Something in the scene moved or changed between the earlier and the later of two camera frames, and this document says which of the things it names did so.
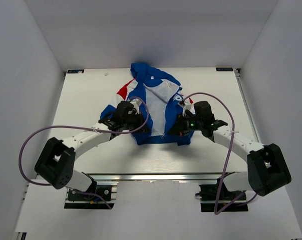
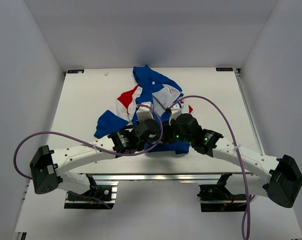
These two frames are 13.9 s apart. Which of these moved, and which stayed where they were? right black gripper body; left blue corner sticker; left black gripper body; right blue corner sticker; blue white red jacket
Moved: left black gripper body; right black gripper body; blue white red jacket
Stayed: left blue corner sticker; right blue corner sticker
